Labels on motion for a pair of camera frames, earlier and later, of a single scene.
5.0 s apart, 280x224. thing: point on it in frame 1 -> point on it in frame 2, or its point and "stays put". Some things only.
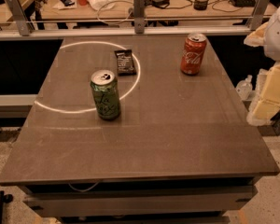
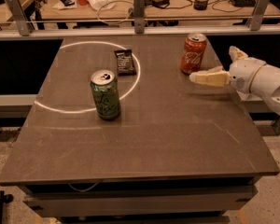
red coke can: (192, 53) stays put
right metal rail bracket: (256, 21) stays put
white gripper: (278, 36) -> (245, 73)
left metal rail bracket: (18, 13) stays put
